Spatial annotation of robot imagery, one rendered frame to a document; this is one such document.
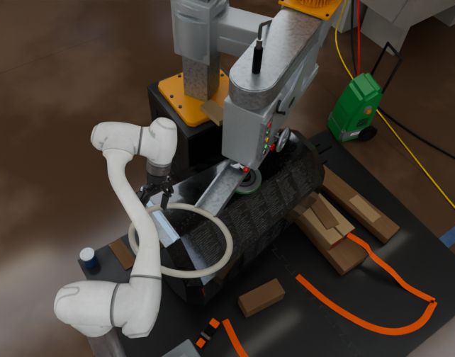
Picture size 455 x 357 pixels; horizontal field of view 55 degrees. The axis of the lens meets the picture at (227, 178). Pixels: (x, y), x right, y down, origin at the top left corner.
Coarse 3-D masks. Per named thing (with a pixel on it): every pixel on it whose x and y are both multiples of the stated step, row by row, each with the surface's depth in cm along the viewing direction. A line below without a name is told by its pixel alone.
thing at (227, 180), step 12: (228, 168) 244; (216, 180) 234; (228, 180) 239; (240, 180) 235; (204, 192) 228; (216, 192) 233; (228, 192) 234; (204, 204) 228; (216, 204) 229; (216, 216) 222
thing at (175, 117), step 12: (180, 72) 334; (156, 84) 325; (156, 96) 318; (156, 108) 328; (168, 108) 311; (180, 120) 305; (180, 132) 305; (192, 132) 299; (204, 132) 303; (216, 132) 312; (180, 144) 317; (192, 144) 305; (204, 144) 315; (216, 144) 324; (180, 156) 333; (192, 156) 315; (204, 156) 326; (180, 168) 346
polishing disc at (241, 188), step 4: (236, 164) 269; (236, 168) 268; (252, 172) 266; (256, 172) 267; (252, 176) 265; (256, 176) 265; (260, 176) 265; (252, 180) 263; (256, 180) 263; (260, 180) 263; (240, 184) 261; (244, 184) 261; (248, 184) 261; (252, 184) 261; (256, 184) 261; (240, 188) 259; (244, 188) 259; (248, 188) 259; (252, 188) 260; (244, 192) 259
